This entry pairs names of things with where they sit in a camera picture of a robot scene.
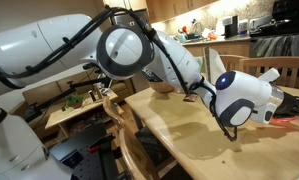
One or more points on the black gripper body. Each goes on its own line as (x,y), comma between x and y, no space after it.
(290,103)

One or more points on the spray bottle with red liquid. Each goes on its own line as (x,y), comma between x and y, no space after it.
(289,120)

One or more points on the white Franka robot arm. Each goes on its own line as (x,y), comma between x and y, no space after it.
(55,43)

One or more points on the white dish towel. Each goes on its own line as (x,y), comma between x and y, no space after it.
(297,45)

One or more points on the gray striped dish towel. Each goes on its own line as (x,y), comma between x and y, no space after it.
(270,46)

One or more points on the black frying pan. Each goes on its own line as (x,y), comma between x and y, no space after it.
(275,26)

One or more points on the wooden kitchen base cabinets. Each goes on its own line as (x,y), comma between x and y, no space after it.
(229,48)

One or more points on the white upright paper towel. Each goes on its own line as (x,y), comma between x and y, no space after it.
(215,63)

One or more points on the silver kettle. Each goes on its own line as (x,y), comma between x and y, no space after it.
(259,24)

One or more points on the black kitchen stove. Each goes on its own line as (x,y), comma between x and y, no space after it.
(289,10)

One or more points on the white blue canister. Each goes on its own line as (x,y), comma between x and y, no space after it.
(243,27)

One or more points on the black coffee maker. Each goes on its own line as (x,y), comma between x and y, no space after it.
(231,26)

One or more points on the small orange container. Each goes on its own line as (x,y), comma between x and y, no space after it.
(211,36)

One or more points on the white countertop appliance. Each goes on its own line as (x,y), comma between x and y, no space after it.
(220,27)

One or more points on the chrome kitchen faucet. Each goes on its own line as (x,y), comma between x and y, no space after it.
(197,26)

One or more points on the wooden bowl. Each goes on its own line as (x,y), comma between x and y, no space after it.
(160,88)

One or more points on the dark blue chip bag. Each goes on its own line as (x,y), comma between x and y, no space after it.
(150,75)

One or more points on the black patterned seat cushion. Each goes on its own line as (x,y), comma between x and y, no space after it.
(154,146)

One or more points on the stainless steel refrigerator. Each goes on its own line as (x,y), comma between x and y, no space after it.
(129,18)

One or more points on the small potted green plant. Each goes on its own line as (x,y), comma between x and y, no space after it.
(74,100)

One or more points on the light wooden coffee table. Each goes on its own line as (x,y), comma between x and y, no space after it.
(65,115)

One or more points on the tan sofa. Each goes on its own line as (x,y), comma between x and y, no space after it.
(45,91)

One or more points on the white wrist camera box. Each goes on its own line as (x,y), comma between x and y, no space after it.
(269,75)

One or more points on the wooden wall cabinet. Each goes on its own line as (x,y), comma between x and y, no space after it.
(122,4)
(175,8)

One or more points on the black bar stereo camera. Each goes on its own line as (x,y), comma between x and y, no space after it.
(89,66)

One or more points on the black articulated camera boom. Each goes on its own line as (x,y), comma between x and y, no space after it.
(75,86)

